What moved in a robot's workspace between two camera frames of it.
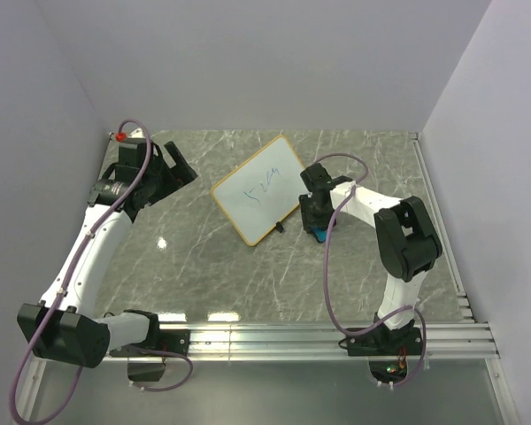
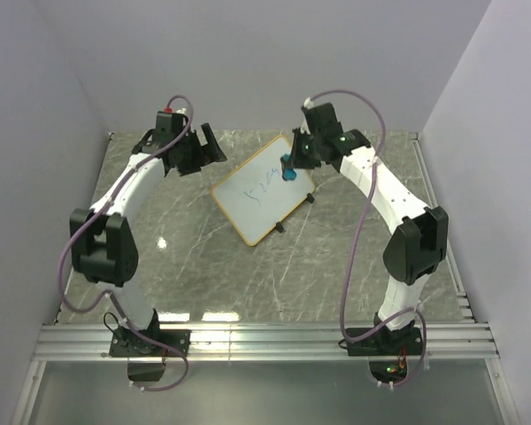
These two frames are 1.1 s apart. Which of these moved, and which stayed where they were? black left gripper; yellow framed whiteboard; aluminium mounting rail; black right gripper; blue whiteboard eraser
Moved: black right gripper; blue whiteboard eraser; black left gripper
Stayed: aluminium mounting rail; yellow framed whiteboard
